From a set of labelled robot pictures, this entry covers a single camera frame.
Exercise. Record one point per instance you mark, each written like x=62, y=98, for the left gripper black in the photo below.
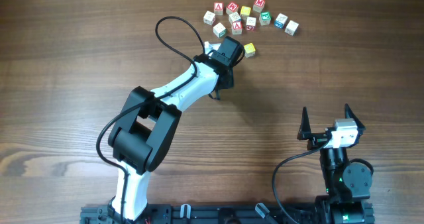
x=230, y=85

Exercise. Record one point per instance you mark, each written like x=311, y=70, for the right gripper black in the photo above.
x=317, y=138

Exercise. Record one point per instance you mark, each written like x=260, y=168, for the yellow block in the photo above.
x=249, y=50
x=245, y=12

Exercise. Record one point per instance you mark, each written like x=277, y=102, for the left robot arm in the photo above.
x=141, y=138

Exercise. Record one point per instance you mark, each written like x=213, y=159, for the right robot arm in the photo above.
x=347, y=181

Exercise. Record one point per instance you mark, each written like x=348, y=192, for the green edged wood block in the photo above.
x=219, y=30

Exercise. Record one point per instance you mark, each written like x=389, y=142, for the red A block lower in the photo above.
x=236, y=28

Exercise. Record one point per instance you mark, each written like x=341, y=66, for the red a block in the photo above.
x=218, y=8
x=236, y=28

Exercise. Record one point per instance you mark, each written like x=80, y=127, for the plain wood block left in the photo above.
x=209, y=18

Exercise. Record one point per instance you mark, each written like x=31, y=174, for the plain wood block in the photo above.
x=291, y=28
x=209, y=18

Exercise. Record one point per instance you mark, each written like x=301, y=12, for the blue edged wood block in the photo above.
x=234, y=17

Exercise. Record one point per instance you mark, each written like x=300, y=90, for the red edged wood block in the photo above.
x=251, y=23

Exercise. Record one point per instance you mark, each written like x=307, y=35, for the red W block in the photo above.
x=231, y=8

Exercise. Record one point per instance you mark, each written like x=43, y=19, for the red A block top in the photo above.
x=218, y=8

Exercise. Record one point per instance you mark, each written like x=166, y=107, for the green letter block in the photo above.
x=265, y=18

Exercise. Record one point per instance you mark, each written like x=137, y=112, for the red M block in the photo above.
x=258, y=5

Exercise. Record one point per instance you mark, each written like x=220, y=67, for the blue picture block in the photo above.
x=280, y=20

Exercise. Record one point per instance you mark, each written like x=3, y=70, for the plain wood block right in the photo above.
x=291, y=28

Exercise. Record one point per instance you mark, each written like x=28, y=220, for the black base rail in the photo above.
x=301, y=212

